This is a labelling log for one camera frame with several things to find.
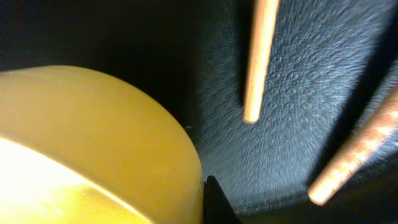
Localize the wooden chopstick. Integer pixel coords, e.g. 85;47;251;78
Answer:
308;88;397;206
243;0;279;124

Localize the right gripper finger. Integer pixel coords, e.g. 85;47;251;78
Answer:
204;175;242;224

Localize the yellow bowl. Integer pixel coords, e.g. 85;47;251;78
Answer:
1;66;204;223

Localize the round black tray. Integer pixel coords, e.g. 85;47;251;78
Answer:
1;0;397;223

